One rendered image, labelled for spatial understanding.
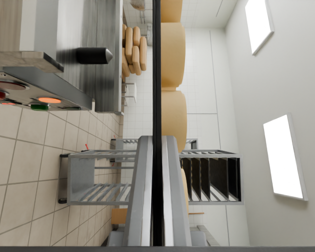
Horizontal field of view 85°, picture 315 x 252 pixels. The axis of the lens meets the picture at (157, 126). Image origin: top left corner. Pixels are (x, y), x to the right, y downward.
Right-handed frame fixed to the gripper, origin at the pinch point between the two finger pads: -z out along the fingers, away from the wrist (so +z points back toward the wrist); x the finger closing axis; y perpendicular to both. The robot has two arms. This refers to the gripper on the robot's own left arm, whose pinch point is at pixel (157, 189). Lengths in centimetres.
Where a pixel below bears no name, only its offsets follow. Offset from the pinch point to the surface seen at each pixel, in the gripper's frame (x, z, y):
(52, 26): -9.8, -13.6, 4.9
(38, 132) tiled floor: -99, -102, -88
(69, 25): -15.8, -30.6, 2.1
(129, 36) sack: -62, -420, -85
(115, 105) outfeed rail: -10.4, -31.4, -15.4
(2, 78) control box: -17.8, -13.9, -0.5
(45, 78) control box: -15.8, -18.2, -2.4
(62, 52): -15.7, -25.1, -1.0
